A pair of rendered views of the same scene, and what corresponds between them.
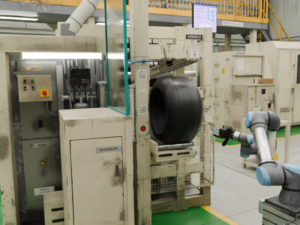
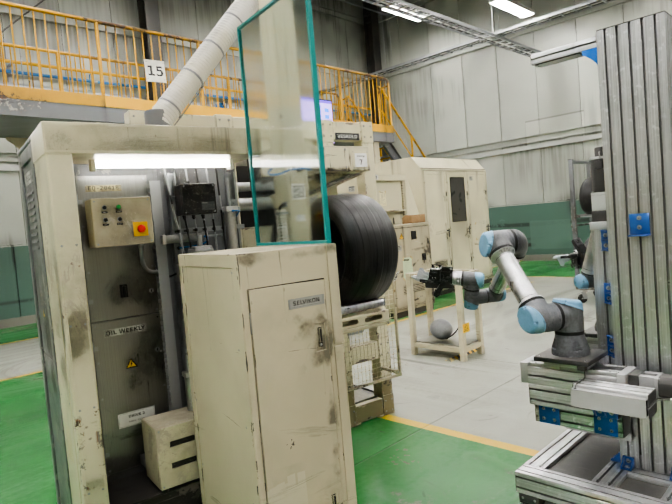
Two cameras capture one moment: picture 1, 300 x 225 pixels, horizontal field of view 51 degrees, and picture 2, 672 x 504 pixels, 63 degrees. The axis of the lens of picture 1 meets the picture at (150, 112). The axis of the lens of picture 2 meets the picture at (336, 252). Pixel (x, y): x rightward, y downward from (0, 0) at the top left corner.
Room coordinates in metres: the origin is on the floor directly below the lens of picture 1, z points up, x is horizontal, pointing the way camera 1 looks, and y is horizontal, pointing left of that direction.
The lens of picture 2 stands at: (-0.06, 0.68, 1.34)
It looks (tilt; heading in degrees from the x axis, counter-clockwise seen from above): 3 degrees down; 343
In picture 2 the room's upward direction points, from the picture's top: 5 degrees counter-clockwise
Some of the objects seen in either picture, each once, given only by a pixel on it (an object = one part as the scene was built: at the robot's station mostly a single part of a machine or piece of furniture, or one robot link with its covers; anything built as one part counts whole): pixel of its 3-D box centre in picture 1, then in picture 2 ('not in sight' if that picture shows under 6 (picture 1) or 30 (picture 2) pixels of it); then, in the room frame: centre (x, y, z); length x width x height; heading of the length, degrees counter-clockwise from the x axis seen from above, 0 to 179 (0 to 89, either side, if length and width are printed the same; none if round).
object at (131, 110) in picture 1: (131, 113); not in sight; (2.60, 0.15, 1.19); 0.05 x 0.04 x 0.48; 19
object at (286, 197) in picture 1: (291, 193); (569, 341); (1.85, -0.87, 0.77); 0.15 x 0.15 x 0.10
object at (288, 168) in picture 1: (291, 175); (566, 313); (1.85, -0.86, 0.88); 0.13 x 0.12 x 0.14; 88
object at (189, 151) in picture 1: (173, 153); (357, 319); (2.63, -0.20, 0.84); 0.36 x 0.09 x 0.06; 109
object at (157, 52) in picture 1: (167, 53); (316, 161); (3.08, -0.18, 1.71); 0.61 x 0.25 x 0.15; 109
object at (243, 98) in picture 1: (252, 111); (398, 268); (7.11, -2.33, 0.62); 0.91 x 0.58 x 1.25; 118
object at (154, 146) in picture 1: (148, 144); not in sight; (2.70, 0.01, 0.90); 0.40 x 0.03 x 0.10; 19
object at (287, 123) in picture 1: (264, 145); (444, 312); (4.67, -1.75, 0.40); 0.60 x 0.35 x 0.80; 28
